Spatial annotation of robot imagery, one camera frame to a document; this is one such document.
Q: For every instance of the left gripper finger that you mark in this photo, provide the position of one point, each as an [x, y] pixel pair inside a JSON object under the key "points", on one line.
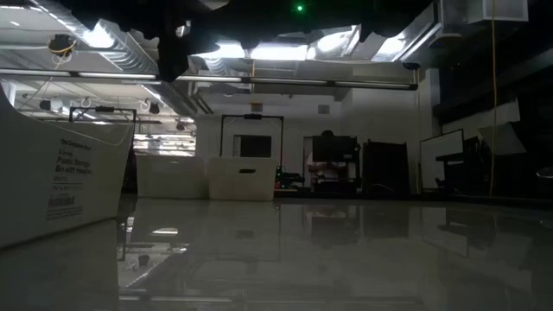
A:
{"points": [[175, 56]]}

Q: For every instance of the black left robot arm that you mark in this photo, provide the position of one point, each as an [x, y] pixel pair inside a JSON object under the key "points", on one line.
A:
{"points": [[129, 13]]}

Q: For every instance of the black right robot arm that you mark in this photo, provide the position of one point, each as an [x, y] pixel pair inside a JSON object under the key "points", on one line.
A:
{"points": [[345, 13]]}

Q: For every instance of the ceiling light panel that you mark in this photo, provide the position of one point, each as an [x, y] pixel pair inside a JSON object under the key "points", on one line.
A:
{"points": [[276, 52], [224, 50]]}

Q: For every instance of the horizontal ceiling pipe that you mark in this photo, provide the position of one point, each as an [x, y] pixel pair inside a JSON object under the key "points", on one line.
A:
{"points": [[108, 75]]}

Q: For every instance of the white plastic bin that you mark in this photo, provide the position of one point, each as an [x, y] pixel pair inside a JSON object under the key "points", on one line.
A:
{"points": [[242, 183], [43, 181], [173, 177]]}

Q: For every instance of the black tall cabinet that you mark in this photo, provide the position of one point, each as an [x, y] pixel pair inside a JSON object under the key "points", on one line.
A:
{"points": [[385, 166]]}

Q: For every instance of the whiteboard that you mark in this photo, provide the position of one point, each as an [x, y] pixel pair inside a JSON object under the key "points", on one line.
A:
{"points": [[440, 151]]}

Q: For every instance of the white ceiling unit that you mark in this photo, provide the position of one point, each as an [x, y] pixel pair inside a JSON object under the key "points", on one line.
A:
{"points": [[497, 10]]}

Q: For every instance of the silver ventilation duct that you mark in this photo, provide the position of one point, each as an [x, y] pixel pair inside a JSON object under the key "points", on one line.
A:
{"points": [[125, 60]]}

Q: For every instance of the square wall vent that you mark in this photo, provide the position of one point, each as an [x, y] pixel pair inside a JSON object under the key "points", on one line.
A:
{"points": [[324, 109]]}

